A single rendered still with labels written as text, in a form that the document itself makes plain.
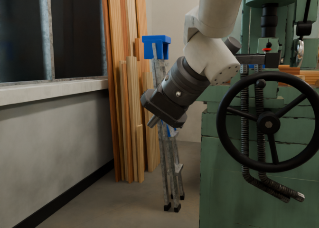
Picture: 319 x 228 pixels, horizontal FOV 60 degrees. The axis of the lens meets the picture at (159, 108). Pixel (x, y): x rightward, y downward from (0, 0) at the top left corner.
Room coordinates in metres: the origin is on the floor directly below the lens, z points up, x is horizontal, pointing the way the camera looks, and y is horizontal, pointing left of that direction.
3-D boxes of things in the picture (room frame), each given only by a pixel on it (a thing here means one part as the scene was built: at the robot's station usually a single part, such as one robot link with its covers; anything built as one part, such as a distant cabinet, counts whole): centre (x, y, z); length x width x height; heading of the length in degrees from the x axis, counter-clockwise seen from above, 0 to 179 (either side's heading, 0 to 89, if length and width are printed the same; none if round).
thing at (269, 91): (0.91, -0.31, 0.91); 0.15 x 0.14 x 0.09; 71
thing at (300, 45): (1.17, -0.57, 1.02); 0.12 x 0.03 x 0.12; 161
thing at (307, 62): (1.21, -0.62, 1.02); 0.09 x 0.07 x 0.12; 71
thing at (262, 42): (1.10, -0.42, 1.03); 0.14 x 0.07 x 0.09; 161
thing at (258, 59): (0.91, -0.32, 0.99); 0.13 x 0.11 x 0.06; 71
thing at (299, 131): (1.20, -0.45, 0.76); 0.57 x 0.45 x 0.09; 161
